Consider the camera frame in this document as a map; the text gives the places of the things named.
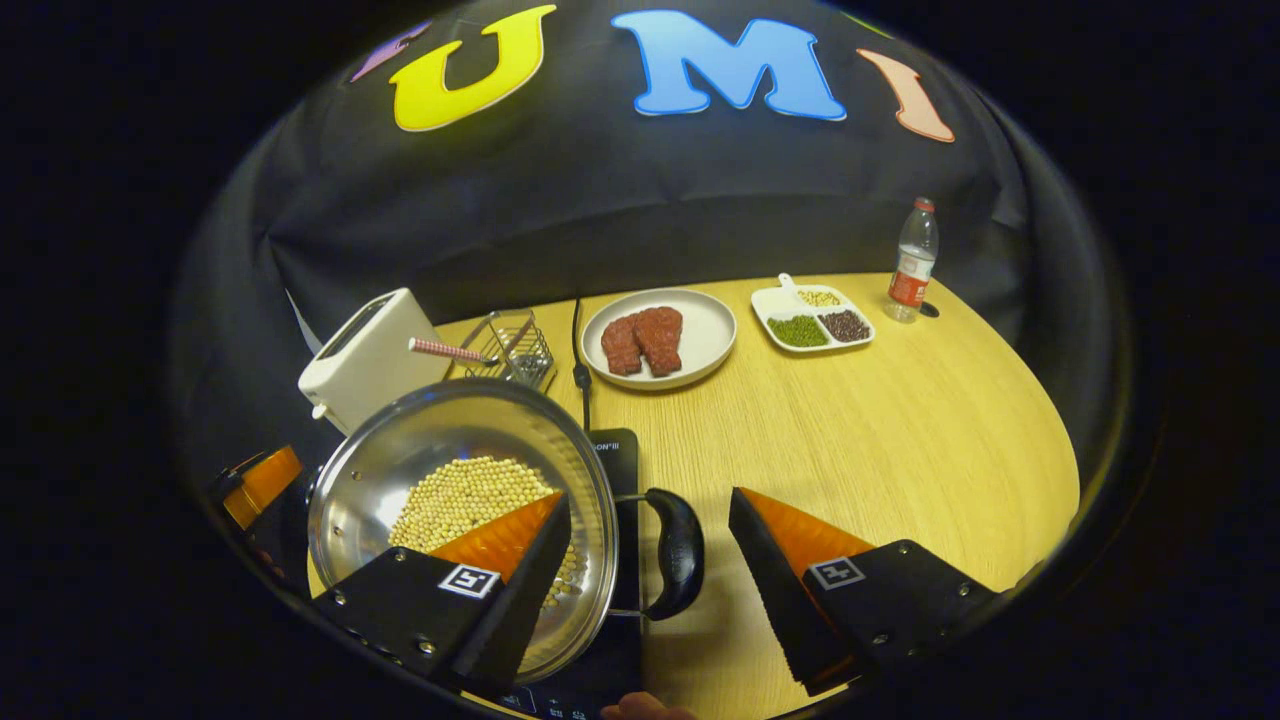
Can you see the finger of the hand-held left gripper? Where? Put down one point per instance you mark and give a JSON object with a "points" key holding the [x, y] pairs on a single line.
{"points": [[262, 485]]}

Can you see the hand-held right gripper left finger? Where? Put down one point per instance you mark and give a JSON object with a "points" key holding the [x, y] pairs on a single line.
{"points": [[530, 600]]}

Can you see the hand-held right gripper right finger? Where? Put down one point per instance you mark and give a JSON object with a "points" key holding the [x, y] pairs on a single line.
{"points": [[775, 590]]}

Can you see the black induction cooktop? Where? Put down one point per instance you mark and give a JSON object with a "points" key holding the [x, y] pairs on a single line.
{"points": [[625, 470]]}

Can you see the stainless steel pot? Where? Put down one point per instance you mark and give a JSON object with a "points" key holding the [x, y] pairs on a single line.
{"points": [[450, 430]]}

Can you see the pile of soybeans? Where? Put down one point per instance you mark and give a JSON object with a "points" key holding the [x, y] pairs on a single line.
{"points": [[460, 500]]}

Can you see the white toaster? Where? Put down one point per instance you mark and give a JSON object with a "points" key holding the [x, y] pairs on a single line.
{"points": [[375, 360]]}

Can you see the pink striped straw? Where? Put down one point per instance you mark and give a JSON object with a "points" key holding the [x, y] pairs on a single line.
{"points": [[445, 350]]}

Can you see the pile of green beans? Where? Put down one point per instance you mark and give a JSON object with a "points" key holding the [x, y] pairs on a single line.
{"points": [[798, 332]]}

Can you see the round white plate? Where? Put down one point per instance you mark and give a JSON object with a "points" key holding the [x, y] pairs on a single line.
{"points": [[710, 330]]}

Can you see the brown meat piece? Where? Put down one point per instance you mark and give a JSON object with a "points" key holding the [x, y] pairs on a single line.
{"points": [[620, 347], [660, 340]]}

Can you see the pile of dark red beans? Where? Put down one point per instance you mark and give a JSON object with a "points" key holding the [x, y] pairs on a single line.
{"points": [[846, 326]]}

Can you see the white divided dish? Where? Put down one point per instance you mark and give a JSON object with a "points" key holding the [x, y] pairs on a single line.
{"points": [[775, 300]]}

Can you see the small pile of yellow beans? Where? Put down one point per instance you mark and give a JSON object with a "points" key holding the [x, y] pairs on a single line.
{"points": [[820, 298]]}

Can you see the clear plastic water bottle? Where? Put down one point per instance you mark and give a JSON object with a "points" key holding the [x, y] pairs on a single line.
{"points": [[912, 275]]}

